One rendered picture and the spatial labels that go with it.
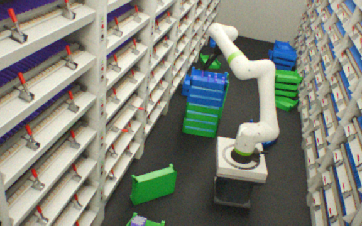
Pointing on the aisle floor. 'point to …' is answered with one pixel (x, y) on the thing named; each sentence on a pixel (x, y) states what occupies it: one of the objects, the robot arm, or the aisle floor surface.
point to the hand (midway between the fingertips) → (205, 66)
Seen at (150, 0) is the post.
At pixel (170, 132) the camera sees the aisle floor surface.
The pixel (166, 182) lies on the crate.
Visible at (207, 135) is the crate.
